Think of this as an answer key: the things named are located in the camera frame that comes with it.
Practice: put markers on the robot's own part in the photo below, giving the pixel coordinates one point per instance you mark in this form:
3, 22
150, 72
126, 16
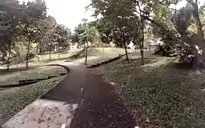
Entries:
63, 126
136, 126

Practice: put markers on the pale concrete slab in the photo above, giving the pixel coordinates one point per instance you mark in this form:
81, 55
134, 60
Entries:
43, 115

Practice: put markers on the grass strip with kerbs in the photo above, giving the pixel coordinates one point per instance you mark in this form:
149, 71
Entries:
16, 98

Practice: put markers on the small slender tree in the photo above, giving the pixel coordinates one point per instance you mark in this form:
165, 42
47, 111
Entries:
85, 50

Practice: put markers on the shaded grass area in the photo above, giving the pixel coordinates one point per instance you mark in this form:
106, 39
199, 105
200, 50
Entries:
163, 96

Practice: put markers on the wood of park trees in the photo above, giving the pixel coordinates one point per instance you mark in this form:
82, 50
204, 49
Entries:
30, 30

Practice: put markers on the large leaning tree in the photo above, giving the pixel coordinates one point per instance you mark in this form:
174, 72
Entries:
200, 46

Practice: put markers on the dark asphalt path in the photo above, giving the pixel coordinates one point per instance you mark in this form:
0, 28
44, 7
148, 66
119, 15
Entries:
90, 90

